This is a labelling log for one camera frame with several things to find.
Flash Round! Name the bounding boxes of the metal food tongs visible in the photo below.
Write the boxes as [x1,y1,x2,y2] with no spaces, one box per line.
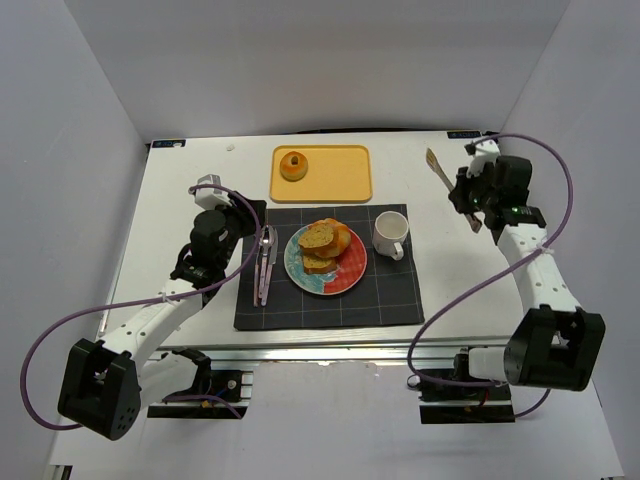
[426,148,482,233]

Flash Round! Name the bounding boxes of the sliced bread piece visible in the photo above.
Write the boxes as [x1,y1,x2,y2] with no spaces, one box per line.
[298,223,335,251]
[302,251,337,275]

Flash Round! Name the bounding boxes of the twisted orange bread ring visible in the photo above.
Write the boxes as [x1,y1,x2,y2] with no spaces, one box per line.
[313,217,353,259]

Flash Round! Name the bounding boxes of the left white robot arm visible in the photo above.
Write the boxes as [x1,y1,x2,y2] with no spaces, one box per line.
[58,198,266,440]

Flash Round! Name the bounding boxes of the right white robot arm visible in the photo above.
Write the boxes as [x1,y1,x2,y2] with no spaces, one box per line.
[449,155,605,391]

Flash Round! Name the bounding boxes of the round glazed bun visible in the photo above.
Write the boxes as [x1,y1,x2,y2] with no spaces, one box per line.
[279,151,309,182]

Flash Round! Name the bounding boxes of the white ceramic mug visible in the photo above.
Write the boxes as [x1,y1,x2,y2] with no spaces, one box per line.
[372,211,409,261]

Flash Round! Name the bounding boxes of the yellow plastic tray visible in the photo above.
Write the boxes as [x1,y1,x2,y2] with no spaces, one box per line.
[270,145,373,204]

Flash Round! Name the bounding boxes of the red and teal plate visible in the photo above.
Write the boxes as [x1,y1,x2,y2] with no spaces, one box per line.
[284,225,368,296]

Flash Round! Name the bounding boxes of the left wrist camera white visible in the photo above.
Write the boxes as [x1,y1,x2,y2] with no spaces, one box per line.
[188,174,230,210]

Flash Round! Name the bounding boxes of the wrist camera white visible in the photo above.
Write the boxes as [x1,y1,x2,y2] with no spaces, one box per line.
[465,139,500,177]
[188,174,230,210]

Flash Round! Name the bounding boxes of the pink handled spoon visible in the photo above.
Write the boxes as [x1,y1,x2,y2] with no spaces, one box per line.
[253,231,269,307]

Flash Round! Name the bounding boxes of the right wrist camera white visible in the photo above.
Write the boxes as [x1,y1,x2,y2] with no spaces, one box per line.
[465,139,500,177]

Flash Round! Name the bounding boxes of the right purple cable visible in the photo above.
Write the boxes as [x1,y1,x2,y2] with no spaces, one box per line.
[405,132,573,419]

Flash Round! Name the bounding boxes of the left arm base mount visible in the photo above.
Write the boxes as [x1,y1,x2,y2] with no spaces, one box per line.
[147,347,253,420]

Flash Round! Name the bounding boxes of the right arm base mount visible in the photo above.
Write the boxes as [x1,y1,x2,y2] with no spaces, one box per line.
[407,374,515,425]

